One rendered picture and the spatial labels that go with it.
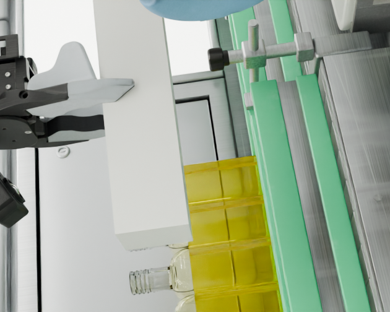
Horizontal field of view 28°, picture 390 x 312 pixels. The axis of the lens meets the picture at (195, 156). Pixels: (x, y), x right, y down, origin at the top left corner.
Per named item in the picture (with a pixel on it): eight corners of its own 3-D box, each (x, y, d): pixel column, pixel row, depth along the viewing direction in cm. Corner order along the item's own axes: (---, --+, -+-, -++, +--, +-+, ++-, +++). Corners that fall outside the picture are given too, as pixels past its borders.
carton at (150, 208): (155, -31, 70) (90, -22, 71) (188, 223, 62) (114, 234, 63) (162, 4, 76) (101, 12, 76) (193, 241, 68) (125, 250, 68)
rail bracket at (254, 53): (305, 85, 103) (212, 98, 103) (312, 3, 88) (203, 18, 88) (309, 104, 101) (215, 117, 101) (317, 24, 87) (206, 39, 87)
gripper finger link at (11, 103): (58, 75, 64) (-33, 101, 66) (59, 92, 63) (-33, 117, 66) (85, 95, 68) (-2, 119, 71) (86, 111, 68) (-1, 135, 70)
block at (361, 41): (359, 69, 101) (306, 77, 101) (368, 24, 93) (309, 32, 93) (365, 92, 99) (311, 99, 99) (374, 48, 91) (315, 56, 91)
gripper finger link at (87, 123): (139, 69, 74) (41, 70, 72) (145, 126, 72) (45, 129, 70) (134, 83, 77) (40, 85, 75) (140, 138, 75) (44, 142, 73)
